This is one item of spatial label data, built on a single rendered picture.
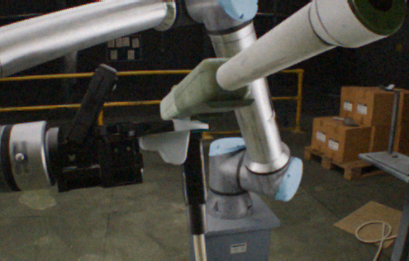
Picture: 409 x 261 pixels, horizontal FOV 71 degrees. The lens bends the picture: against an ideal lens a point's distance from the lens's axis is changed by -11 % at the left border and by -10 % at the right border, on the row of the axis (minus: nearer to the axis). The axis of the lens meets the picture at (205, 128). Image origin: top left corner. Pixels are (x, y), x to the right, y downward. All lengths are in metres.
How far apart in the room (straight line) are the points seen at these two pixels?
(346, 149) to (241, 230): 2.43
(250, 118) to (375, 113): 2.84
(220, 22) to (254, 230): 0.73
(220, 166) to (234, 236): 0.26
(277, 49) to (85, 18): 0.51
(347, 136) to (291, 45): 3.24
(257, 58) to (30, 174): 0.31
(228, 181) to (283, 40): 0.97
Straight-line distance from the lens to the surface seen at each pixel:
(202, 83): 0.28
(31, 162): 0.41
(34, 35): 0.60
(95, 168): 0.43
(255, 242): 1.20
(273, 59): 0.18
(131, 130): 0.40
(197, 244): 0.48
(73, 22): 0.63
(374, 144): 3.70
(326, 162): 3.63
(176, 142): 0.42
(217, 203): 1.17
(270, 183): 1.02
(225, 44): 0.76
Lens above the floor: 1.22
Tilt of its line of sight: 13 degrees down
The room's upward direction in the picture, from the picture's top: straight up
